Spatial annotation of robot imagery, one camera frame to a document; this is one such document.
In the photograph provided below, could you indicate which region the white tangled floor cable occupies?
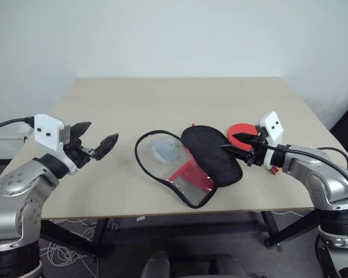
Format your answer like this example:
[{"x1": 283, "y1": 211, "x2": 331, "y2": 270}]
[{"x1": 42, "y1": 217, "x2": 125, "y2": 275}]

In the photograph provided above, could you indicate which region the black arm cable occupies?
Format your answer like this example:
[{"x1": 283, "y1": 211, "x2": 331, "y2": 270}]
[
  {"x1": 262, "y1": 144, "x2": 348, "y2": 211},
  {"x1": 0, "y1": 116, "x2": 35, "y2": 134}
]

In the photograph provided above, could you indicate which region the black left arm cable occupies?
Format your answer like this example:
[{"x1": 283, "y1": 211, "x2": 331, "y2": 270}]
[{"x1": 0, "y1": 116, "x2": 35, "y2": 134}]

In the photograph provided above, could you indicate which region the black metal table frame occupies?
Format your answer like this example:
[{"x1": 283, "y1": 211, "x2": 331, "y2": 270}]
[{"x1": 40, "y1": 210, "x2": 322, "y2": 258}]

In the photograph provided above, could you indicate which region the dark grey rounded chair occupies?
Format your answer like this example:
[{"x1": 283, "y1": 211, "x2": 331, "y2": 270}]
[{"x1": 140, "y1": 250, "x2": 252, "y2": 278}]

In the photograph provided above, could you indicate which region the clear mesh zipper pouch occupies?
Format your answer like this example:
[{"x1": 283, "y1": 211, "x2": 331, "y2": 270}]
[{"x1": 135, "y1": 122, "x2": 244, "y2": 209}]

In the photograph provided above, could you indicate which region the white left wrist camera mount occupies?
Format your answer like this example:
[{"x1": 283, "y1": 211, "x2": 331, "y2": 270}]
[{"x1": 34, "y1": 114, "x2": 78, "y2": 176}]

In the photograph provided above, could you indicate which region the white side desk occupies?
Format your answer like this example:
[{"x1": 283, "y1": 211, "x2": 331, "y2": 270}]
[{"x1": 0, "y1": 133, "x2": 29, "y2": 160}]

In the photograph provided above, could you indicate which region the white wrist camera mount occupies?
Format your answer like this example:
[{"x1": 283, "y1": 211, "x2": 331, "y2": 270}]
[
  {"x1": 34, "y1": 114, "x2": 78, "y2": 176},
  {"x1": 256, "y1": 111, "x2": 287, "y2": 170}
]

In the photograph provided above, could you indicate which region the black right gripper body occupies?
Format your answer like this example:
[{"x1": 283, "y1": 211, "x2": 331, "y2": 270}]
[{"x1": 243, "y1": 136, "x2": 268, "y2": 167}]

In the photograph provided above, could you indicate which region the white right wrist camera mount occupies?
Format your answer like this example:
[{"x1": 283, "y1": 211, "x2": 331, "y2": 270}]
[{"x1": 256, "y1": 111, "x2": 287, "y2": 170}]

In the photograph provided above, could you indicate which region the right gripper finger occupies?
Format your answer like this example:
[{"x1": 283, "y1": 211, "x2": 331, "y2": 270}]
[
  {"x1": 231, "y1": 131, "x2": 259, "y2": 144},
  {"x1": 220, "y1": 144, "x2": 250, "y2": 163}
]

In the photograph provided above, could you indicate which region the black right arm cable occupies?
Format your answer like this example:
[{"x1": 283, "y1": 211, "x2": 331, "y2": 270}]
[{"x1": 262, "y1": 144, "x2": 348, "y2": 211}]

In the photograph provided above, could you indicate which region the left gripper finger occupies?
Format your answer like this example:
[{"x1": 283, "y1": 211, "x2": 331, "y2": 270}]
[
  {"x1": 92, "y1": 133, "x2": 119, "y2": 162},
  {"x1": 71, "y1": 121, "x2": 92, "y2": 140}
]

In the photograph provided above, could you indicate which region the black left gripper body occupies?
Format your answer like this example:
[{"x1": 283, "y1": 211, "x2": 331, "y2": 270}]
[{"x1": 63, "y1": 125, "x2": 95, "y2": 169}]

